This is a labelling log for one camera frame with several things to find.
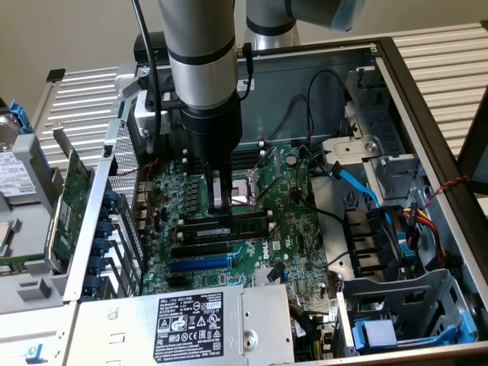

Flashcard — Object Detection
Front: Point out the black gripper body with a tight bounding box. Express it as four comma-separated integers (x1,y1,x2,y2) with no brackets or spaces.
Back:
179,97,244,163

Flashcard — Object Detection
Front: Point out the green RAM stick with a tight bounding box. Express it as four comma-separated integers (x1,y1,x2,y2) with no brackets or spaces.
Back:
178,215,268,240
0,254,51,274

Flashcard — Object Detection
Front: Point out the silver CPU socket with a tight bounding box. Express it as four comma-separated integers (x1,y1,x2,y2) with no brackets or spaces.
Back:
204,169,265,217

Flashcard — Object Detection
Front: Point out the thin metal locking lever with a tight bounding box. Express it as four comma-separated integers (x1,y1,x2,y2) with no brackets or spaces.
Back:
255,175,287,202
251,146,278,172

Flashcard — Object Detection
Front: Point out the long black expansion slot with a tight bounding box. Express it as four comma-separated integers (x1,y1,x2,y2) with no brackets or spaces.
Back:
169,242,230,259

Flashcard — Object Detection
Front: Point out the green motherboard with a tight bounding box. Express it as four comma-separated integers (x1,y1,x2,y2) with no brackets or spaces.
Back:
140,141,337,306

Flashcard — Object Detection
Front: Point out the blue expansion slot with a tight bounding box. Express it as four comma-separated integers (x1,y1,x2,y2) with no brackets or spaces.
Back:
169,255,233,273

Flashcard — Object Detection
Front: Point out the silver chipset heatsink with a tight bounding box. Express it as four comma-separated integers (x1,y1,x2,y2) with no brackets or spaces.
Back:
252,268,285,287

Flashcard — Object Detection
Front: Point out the open grey metal PC case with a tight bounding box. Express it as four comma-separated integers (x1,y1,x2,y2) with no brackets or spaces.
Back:
63,36,488,366

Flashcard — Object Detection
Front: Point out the black box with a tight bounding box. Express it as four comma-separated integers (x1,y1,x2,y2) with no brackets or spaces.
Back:
133,32,169,66

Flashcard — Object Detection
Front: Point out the black fan shroud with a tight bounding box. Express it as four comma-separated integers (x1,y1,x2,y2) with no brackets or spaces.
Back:
342,205,405,281

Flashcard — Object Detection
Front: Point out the metal optical drive bay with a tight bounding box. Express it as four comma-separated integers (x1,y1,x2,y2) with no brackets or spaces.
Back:
321,65,426,203

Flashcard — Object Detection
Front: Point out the silver power supply with label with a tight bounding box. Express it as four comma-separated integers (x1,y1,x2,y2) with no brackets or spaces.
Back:
65,282,297,366

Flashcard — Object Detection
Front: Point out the grey metal disk bay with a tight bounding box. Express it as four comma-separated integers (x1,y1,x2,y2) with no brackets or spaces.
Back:
340,268,480,354

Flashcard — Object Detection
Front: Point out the blue plastic fan clip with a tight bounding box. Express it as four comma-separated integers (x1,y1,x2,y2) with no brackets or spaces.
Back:
398,228,415,260

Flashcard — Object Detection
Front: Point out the blue plastic disk carrier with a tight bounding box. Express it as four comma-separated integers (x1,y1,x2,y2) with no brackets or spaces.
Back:
351,310,480,354

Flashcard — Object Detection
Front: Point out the silver hard disk white label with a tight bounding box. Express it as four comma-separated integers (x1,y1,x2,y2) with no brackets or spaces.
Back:
0,112,43,199

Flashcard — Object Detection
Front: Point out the silver CPU chip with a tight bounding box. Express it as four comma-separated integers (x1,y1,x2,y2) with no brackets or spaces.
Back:
0,219,22,257

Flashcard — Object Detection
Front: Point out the blue square latch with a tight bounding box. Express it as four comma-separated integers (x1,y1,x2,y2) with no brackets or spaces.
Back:
24,342,45,365

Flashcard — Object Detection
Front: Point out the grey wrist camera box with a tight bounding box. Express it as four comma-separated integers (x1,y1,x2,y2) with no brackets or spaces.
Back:
133,89,175,139

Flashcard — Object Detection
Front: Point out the thick black camera cable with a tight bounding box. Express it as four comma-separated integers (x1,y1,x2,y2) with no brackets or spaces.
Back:
131,0,164,154

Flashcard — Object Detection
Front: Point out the thin black red wire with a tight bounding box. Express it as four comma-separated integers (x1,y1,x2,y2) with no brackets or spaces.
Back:
265,94,312,143

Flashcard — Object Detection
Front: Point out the black wrist connector cable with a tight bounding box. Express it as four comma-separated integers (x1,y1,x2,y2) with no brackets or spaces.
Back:
236,41,255,101

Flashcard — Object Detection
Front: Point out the black cable plug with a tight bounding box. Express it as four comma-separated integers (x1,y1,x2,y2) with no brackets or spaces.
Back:
268,262,286,284

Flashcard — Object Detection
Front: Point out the thin black looped wire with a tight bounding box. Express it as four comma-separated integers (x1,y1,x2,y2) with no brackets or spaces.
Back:
306,69,347,148

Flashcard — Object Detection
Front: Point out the thick black curved cable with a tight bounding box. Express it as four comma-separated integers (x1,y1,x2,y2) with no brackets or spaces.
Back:
295,144,346,226

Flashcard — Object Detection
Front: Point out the blue flat data wire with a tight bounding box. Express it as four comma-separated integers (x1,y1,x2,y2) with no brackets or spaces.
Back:
328,160,393,228

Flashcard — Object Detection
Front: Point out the black yellow power cable bundle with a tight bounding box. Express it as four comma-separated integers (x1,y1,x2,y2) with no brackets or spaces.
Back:
288,300,325,362

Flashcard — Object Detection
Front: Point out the green graphics card silver bracket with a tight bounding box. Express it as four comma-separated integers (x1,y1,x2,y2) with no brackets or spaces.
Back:
43,120,96,275

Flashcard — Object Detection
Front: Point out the blue disk rail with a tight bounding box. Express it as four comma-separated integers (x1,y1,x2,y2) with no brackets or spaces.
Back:
8,98,53,182

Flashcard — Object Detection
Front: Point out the yellow red black wire bundle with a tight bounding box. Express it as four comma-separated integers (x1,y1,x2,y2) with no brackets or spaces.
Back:
403,204,448,262

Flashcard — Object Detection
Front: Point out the red black twisted wire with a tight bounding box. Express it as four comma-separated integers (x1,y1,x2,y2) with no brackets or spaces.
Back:
422,174,473,210

